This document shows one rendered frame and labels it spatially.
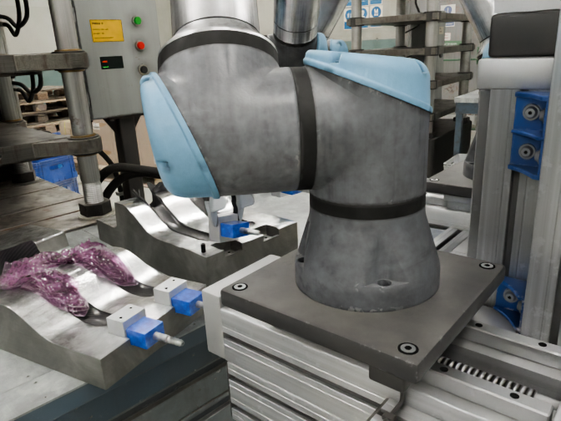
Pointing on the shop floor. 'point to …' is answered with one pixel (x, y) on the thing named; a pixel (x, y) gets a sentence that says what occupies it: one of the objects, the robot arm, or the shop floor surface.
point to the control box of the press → (118, 69)
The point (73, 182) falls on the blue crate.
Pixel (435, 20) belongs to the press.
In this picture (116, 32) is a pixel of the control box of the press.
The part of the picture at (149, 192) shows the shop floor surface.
